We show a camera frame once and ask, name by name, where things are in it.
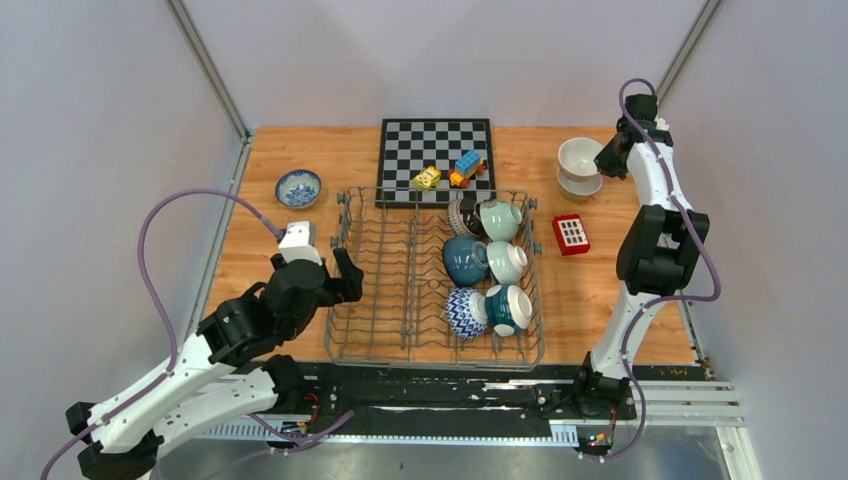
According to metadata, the beige floral bowl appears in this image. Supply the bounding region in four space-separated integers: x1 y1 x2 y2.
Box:
557 170 603 203

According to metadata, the blue floral white bowl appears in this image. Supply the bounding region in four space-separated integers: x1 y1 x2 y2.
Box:
274 169 322 209

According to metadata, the blue zigzag bowl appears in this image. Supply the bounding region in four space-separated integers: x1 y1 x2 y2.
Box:
444 287 489 340

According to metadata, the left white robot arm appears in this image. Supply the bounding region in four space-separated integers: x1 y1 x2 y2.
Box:
66 248 365 479

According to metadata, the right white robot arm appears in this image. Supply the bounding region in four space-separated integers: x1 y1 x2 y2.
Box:
570 94 710 418

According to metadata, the red toy block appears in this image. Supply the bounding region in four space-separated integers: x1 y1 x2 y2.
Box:
552 214 591 256

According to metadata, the dark teal glazed bowl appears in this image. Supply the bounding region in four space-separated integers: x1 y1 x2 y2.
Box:
442 236 489 287

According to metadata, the mint green bowl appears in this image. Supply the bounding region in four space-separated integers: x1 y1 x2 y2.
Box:
477 199 523 242

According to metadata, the yellow toy car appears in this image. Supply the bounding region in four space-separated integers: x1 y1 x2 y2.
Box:
412 166 442 190

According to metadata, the black patterned bowl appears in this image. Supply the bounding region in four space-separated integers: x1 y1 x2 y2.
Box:
447 198 484 238

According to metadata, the blue orange toy truck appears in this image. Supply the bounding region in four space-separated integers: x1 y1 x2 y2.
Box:
448 150 487 189

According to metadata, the light blue striped bowl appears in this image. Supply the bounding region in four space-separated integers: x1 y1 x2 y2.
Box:
486 241 529 285

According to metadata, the black white checkerboard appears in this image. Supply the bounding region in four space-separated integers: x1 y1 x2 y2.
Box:
376 118 496 208

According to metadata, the teal white dotted bowl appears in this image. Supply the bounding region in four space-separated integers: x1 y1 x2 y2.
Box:
485 284 533 337

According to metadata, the grey wire dish rack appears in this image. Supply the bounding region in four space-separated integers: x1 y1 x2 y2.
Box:
323 186 545 371

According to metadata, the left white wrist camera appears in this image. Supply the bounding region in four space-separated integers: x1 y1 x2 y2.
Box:
278 221 324 265

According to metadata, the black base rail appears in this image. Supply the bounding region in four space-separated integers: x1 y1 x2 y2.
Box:
218 360 624 446

